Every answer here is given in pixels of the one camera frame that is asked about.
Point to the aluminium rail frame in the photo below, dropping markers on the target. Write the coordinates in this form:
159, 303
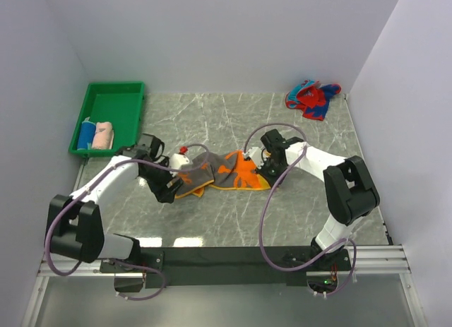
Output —
234, 286

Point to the black base beam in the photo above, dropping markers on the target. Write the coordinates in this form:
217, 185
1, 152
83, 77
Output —
183, 266

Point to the green plastic tray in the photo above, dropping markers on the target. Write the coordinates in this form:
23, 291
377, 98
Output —
119, 103

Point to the blue rolled towel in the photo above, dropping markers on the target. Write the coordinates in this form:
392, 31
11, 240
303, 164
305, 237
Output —
86, 135

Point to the red and blue crumpled towel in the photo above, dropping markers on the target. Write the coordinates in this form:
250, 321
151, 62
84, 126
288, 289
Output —
312, 98

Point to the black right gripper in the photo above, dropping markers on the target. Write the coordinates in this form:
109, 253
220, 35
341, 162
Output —
262, 171

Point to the orange and grey towel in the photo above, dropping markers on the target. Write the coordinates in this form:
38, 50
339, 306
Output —
228, 172

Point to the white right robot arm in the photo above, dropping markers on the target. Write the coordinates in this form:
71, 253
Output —
350, 191

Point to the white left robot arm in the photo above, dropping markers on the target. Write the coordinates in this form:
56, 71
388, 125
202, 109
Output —
74, 223

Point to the pink rolled towel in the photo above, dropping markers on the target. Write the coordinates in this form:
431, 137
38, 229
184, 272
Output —
104, 136

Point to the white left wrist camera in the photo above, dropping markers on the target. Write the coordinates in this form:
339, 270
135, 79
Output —
179, 161

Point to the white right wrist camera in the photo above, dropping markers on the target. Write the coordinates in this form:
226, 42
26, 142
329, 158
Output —
254, 154

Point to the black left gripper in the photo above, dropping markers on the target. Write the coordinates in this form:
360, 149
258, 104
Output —
164, 193

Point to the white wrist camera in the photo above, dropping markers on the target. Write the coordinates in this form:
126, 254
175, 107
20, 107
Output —
254, 154
179, 161

